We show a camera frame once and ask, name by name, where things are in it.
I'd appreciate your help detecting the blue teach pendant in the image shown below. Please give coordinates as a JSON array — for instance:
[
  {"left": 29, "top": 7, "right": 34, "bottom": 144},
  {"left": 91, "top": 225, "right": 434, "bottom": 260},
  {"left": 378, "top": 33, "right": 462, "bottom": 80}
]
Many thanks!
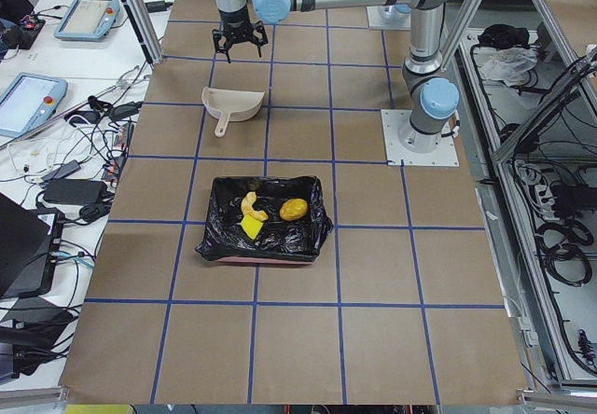
[
  {"left": 54, "top": 0, "right": 120, "bottom": 42},
  {"left": 1, "top": 73, "right": 68, "bottom": 138}
]

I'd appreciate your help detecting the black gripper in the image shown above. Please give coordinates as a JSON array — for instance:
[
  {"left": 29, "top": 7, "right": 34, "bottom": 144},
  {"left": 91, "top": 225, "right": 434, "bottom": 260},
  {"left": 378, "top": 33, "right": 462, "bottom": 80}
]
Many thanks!
[{"left": 212, "top": 10, "right": 269, "bottom": 63}]

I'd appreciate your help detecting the yellow green sponge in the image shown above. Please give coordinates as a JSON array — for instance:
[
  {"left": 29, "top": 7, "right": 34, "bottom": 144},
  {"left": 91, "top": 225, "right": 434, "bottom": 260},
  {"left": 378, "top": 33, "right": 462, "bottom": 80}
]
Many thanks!
[{"left": 240, "top": 214, "right": 264, "bottom": 241}]

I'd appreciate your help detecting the aluminium frame post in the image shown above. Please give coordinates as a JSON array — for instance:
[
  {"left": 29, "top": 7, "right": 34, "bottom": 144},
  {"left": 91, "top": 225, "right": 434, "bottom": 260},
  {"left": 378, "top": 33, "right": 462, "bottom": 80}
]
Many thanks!
[{"left": 120, "top": 0, "right": 163, "bottom": 66}]

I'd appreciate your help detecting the black lined pink bin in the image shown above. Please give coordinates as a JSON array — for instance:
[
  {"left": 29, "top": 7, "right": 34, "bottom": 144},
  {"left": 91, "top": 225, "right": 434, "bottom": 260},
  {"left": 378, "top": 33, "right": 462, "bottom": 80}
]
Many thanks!
[{"left": 196, "top": 175, "right": 333, "bottom": 264}]

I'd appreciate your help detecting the lower blue teach pendant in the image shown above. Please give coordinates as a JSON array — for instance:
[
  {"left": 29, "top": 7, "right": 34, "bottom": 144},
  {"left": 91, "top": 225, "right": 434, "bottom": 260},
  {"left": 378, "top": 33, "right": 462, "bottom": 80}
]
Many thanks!
[{"left": 1, "top": 73, "right": 68, "bottom": 138}]

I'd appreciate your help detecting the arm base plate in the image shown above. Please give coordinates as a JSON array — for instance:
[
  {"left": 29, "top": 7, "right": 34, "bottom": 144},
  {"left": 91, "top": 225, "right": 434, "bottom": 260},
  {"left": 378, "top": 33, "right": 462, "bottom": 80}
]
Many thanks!
[
  {"left": 367, "top": 5, "right": 411, "bottom": 32},
  {"left": 381, "top": 109, "right": 459, "bottom": 168}
]

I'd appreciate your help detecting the black power adapter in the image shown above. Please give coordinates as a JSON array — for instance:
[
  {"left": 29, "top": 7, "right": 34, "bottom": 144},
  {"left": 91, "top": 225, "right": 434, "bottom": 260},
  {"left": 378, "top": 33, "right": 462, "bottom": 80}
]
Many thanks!
[{"left": 43, "top": 178, "right": 107, "bottom": 205}]

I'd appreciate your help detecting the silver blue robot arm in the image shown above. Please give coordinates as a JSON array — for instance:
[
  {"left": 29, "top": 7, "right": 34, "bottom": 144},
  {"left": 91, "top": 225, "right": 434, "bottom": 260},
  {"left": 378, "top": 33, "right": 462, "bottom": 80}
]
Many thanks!
[{"left": 212, "top": 0, "right": 459, "bottom": 147}]

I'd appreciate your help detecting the white crumpled cloth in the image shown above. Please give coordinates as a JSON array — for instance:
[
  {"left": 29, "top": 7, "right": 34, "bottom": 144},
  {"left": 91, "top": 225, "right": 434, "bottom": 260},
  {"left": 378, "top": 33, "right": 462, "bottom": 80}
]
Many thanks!
[{"left": 479, "top": 48, "right": 537, "bottom": 86}]

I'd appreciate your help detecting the pale yellow peel piece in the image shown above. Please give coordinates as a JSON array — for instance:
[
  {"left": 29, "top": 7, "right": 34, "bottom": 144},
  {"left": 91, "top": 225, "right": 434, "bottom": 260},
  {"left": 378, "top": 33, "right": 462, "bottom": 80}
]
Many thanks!
[{"left": 241, "top": 191, "right": 269, "bottom": 222}]

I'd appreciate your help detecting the beige plastic dustpan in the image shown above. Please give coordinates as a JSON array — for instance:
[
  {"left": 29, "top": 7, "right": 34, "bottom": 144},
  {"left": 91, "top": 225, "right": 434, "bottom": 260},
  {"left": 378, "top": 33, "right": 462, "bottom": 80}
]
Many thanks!
[{"left": 201, "top": 87, "right": 265, "bottom": 137}]

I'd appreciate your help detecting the upper blue teach pendant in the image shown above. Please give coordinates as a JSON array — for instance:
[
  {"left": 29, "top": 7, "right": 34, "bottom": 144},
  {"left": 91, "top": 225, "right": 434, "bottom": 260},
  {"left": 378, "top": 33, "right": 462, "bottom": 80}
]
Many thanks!
[{"left": 54, "top": 0, "right": 120, "bottom": 42}]

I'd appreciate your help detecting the yellow potato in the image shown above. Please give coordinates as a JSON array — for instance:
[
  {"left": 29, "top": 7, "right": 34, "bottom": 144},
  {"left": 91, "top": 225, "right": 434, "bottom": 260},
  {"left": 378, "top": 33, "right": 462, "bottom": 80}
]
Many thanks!
[{"left": 279, "top": 198, "right": 309, "bottom": 222}]

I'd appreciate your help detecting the black laptop computer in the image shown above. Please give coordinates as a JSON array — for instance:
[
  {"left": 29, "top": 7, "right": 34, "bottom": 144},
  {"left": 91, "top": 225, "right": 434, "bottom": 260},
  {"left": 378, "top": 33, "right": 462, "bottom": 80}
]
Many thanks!
[{"left": 1, "top": 195, "right": 64, "bottom": 299}]

